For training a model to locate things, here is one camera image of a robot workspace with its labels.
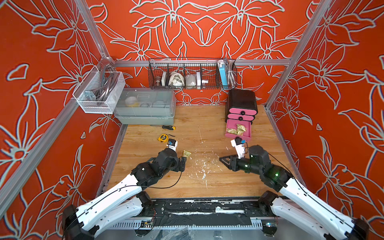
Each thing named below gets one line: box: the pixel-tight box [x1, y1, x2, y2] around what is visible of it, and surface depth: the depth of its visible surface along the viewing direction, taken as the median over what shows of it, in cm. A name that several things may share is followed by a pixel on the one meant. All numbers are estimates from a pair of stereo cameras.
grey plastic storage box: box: [113, 87, 177, 125], surface depth 100 cm
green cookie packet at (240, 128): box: [236, 124, 246, 132], surface depth 103 cm
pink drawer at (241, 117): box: [227, 113, 255, 121], surface depth 102 cm
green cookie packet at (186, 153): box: [182, 150, 192, 158], surface depth 94 cm
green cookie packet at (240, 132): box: [237, 128, 246, 136], surface depth 102 cm
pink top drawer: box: [229, 107, 258, 116], surface depth 97 cm
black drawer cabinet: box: [225, 89, 258, 125], surface depth 100 cm
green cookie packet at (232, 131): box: [226, 128, 238, 135], surface depth 102 cm
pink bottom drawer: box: [225, 119, 252, 141], surface depth 105 cm
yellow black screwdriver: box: [155, 125, 176, 131], surface depth 106 cm
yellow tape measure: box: [158, 133, 169, 143], surface depth 102 cm
